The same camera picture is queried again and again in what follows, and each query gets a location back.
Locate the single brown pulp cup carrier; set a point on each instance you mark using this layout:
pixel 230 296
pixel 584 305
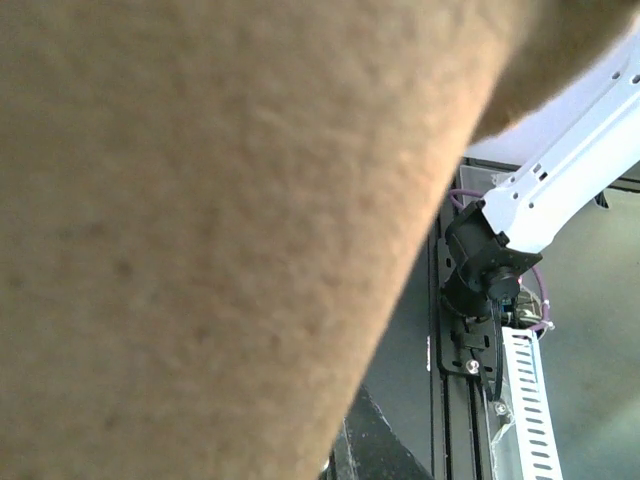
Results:
pixel 210 208

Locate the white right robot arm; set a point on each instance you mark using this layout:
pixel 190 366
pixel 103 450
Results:
pixel 497 238

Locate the light blue cable duct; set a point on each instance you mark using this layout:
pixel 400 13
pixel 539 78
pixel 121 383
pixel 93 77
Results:
pixel 536 447

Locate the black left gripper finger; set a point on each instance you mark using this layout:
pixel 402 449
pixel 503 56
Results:
pixel 367 448

